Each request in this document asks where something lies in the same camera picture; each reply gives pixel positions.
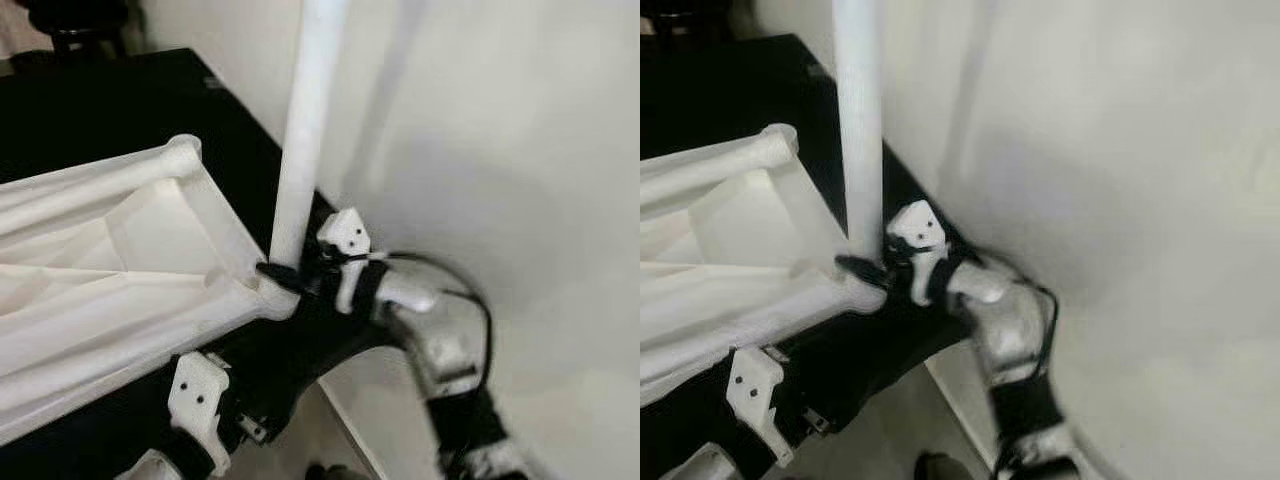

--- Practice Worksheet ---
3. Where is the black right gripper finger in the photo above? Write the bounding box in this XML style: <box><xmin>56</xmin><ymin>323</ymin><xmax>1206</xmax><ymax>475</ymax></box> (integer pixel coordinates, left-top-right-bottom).
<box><xmin>255</xmin><ymin>262</ymin><xmax>306</xmax><ymax>295</ymax></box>
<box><xmin>835</xmin><ymin>255</ymin><xmax>891</xmax><ymax>291</ymax></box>

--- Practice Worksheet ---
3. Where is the white plastic table top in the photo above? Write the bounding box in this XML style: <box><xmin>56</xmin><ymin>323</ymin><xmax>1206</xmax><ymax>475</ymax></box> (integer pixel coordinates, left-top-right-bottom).
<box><xmin>0</xmin><ymin>133</ymin><xmax>301</xmax><ymax>446</ymax></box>
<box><xmin>640</xmin><ymin>123</ymin><xmax>889</xmax><ymax>409</ymax></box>

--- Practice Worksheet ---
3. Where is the black tablecloth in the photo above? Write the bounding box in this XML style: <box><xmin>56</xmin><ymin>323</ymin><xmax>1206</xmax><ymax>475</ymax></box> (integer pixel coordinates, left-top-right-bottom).
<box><xmin>640</xmin><ymin>33</ymin><xmax>986</xmax><ymax>480</ymax></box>
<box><xmin>0</xmin><ymin>48</ymin><xmax>401</xmax><ymax>480</ymax></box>

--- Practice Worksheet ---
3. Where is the black stool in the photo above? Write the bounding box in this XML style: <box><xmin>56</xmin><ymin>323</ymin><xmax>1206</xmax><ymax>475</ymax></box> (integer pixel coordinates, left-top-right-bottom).
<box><xmin>640</xmin><ymin>0</ymin><xmax>741</xmax><ymax>36</ymax></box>
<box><xmin>15</xmin><ymin>0</ymin><xmax>136</xmax><ymax>56</ymax></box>

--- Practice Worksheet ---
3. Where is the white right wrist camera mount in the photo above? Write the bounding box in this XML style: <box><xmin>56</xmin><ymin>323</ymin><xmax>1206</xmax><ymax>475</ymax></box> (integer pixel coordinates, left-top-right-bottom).
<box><xmin>885</xmin><ymin>200</ymin><xmax>949</xmax><ymax>306</ymax></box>
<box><xmin>317</xmin><ymin>207</ymin><xmax>373</xmax><ymax>316</ymax></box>

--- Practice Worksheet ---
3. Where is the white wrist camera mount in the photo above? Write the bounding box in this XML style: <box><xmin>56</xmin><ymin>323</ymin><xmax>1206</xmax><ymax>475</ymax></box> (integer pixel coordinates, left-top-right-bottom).
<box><xmin>167</xmin><ymin>350</ymin><xmax>236</xmax><ymax>478</ymax></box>
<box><xmin>725</xmin><ymin>345</ymin><xmax>791</xmax><ymax>468</ymax></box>
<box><xmin>317</xmin><ymin>207</ymin><xmax>373</xmax><ymax>316</ymax></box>
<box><xmin>885</xmin><ymin>200</ymin><xmax>949</xmax><ymax>306</ymax></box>

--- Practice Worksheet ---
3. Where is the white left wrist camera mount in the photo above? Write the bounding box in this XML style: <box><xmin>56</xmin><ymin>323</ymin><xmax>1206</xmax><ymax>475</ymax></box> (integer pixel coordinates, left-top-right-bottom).
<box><xmin>725</xmin><ymin>345</ymin><xmax>791</xmax><ymax>468</ymax></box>
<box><xmin>167</xmin><ymin>350</ymin><xmax>236</xmax><ymax>478</ymax></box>

